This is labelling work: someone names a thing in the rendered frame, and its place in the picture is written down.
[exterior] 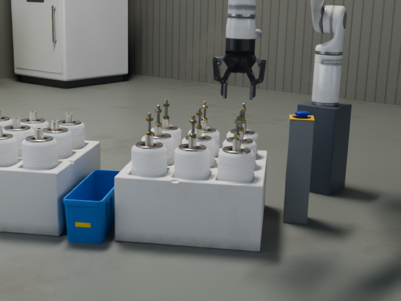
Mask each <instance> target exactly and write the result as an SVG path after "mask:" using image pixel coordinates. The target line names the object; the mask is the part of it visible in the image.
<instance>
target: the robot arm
mask: <svg viewBox="0 0 401 301"><path fill-rule="evenodd" d="M324 1H325V0H310V4H311V16H312V22H313V27H314V30H315V31H316V32H318V33H332V34H334V37H333V38H332V39H331V40H330V41H328V42H325V43H322V44H319V45H317V46H316V48H315V56H314V73H313V89H312V98H311V103H312V104H313V105H316V106H338V105H339V96H340V83H341V68H342V60H343V46H344V34H345V29H346V21H347V10H346V8H345V7H344V6H340V5H323V2H324ZM255 13H256V0H228V13H227V16H228V18H227V24H226V51H225V55H224V57H214V58H213V59H212V62H213V71H214V80H215V81H218V82H220V83H221V95H222V96H223V98H224V99H226V98H227V80H228V78H229V76H230V74H231V73H232V72H233V73H238V72H239V73H246V74H247V76H248V78H249V80H250V82H251V85H250V96H249V99H250V100H253V97H255V95H256V85H257V84H259V83H262V82H263V81H264V75H265V71H266V64H267V60H266V59H257V58H256V56H255V37H257V38H258V37H261V31H260V30H259V29H256V24H255ZM222 61H224V62H225V64H226V66H227V70H226V72H225V73H224V76H223V77H221V76H220V67H219V65H221V62H222ZM255 62H256V63H258V67H260V73H259V77H258V79H255V76H254V73H253V71H252V69H251V68H252V67H253V65H254V64H255Z"/></svg>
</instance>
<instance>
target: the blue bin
mask: <svg viewBox="0 0 401 301"><path fill-rule="evenodd" d="M119 172H120V171H114V170H94V171H93V172H92V173H90V174H89V175H88V176H87V177H86V178H85V179H84V180H83V181H81V182H80V184H78V185H77V186H76V187H75V188H74V189H73V190H72V191H71V192H69V193H68V194H67V195H66V196H65V197H64V198H63V204H64V205H65V213H66V227H67V240H68V241H69V242H82V243H92V244H100V243H102V242H103V240H104V239H105V237H106V236H107V235H108V233H109V232H110V231H111V229H112V228H113V227H114V225H115V176H116V175H117V174H118V173H119Z"/></svg>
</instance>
